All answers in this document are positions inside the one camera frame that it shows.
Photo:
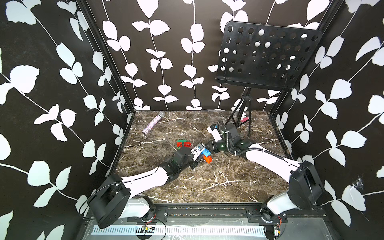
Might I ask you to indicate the purple glitter microphone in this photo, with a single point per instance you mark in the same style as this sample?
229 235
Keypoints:
153 122

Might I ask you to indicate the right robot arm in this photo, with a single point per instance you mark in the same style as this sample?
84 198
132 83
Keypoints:
305 186

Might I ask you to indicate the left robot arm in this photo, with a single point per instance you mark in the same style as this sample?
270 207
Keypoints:
113 199

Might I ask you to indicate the black perforated music stand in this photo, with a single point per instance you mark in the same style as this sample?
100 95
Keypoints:
258 56

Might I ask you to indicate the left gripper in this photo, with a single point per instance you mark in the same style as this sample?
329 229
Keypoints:
195 163

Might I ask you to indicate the white slotted cable duct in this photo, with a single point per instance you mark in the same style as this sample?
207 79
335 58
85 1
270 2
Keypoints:
160 230

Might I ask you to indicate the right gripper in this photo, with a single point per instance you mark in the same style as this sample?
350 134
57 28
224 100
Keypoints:
216 143

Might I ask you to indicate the light blue long lego brick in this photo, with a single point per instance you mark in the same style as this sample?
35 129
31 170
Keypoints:
206 152

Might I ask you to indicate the black mounting rail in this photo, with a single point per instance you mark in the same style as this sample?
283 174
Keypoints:
252 212

